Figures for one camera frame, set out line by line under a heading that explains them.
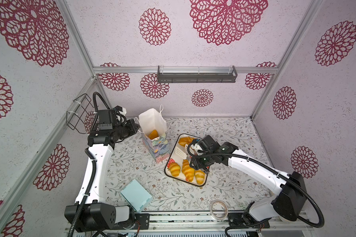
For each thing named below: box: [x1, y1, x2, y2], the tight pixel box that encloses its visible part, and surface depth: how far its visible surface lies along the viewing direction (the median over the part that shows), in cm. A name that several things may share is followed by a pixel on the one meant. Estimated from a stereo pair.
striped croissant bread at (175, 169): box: [169, 162, 181, 177], surface depth 91 cm
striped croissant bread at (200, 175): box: [194, 168, 206, 185], surface depth 87 cm
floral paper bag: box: [134, 104, 172, 164], surface depth 91 cm
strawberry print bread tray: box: [164, 136, 210, 187], surface depth 90 cm
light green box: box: [120, 178, 153, 213], surface depth 82 cm
